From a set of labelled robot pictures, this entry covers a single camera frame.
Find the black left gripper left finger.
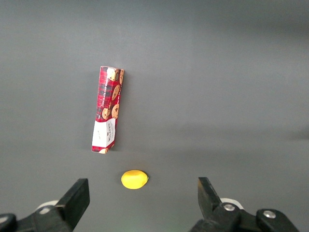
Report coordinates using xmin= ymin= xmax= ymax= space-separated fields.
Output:
xmin=0 ymin=178 xmax=90 ymax=232

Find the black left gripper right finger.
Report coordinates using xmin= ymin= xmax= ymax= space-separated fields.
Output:
xmin=190 ymin=177 xmax=300 ymax=232

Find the yellow lemon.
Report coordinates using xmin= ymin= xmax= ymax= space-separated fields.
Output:
xmin=120 ymin=169 xmax=149 ymax=190

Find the red tartan cookie box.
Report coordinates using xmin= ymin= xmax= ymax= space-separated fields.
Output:
xmin=91 ymin=65 xmax=125 ymax=155

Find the dark grey table cover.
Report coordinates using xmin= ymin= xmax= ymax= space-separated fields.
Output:
xmin=0 ymin=0 xmax=309 ymax=232

